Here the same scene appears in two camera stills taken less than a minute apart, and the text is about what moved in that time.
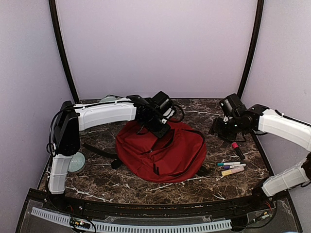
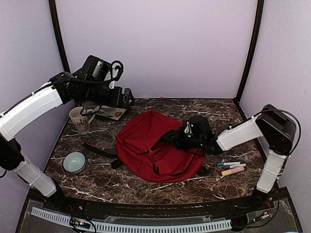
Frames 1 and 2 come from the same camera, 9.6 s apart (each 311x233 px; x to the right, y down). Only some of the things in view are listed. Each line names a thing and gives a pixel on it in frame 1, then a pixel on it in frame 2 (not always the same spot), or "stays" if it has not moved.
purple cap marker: x=228 y=167 stays
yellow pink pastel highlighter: x=232 y=171 stays
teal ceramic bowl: x=77 y=163 stays
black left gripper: x=161 y=134 -> x=124 y=104
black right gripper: x=216 y=127 -> x=176 y=140
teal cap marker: x=224 y=164 stays
